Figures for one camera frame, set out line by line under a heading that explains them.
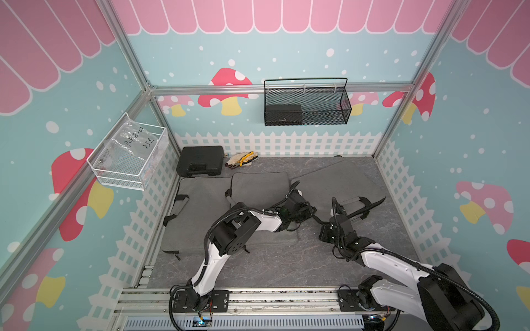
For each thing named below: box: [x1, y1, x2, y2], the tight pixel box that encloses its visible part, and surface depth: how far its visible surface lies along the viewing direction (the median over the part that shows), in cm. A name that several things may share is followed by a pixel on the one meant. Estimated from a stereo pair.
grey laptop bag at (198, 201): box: [161, 176, 232, 254], surface depth 100 cm
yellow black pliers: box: [237, 151, 259, 167], surface depth 122 cm
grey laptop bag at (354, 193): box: [290, 159, 388, 220], surface depth 105 cm
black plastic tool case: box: [175, 145, 225, 178], surface depth 114 cm
